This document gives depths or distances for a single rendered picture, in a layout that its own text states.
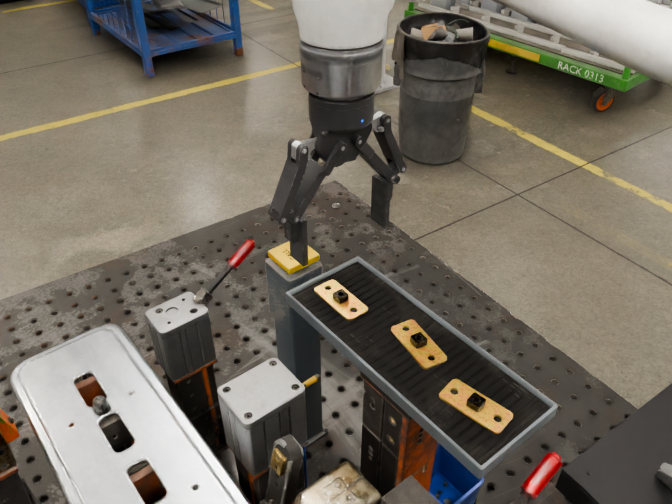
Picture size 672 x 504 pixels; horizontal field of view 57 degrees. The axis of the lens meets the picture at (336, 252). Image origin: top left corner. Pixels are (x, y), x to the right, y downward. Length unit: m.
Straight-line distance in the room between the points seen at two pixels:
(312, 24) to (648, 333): 2.30
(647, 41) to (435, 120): 2.80
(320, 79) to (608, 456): 0.91
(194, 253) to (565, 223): 2.03
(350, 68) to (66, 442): 0.66
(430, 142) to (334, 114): 2.82
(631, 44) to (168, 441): 0.76
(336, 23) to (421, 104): 2.78
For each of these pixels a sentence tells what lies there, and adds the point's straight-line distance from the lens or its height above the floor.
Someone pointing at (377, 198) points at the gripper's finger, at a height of 1.30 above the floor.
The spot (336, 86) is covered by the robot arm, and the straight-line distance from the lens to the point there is 0.67.
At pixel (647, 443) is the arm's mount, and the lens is 1.35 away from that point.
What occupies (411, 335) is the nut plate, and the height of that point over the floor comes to 1.17.
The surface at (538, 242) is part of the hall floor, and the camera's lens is 3.08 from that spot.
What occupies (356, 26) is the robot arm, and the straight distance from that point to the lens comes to 0.64.
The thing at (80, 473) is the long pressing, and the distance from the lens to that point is 0.96.
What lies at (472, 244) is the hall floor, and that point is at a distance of 2.99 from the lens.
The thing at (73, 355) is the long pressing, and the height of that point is 1.00.
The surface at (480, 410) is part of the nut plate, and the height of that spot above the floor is 1.16.
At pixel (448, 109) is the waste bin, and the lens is 3.42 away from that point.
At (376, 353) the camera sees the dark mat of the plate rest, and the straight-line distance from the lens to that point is 0.82.
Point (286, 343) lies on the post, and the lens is 1.08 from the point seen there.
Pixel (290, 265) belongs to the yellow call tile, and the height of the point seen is 1.16.
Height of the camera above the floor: 1.76
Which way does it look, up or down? 38 degrees down
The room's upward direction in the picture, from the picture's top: straight up
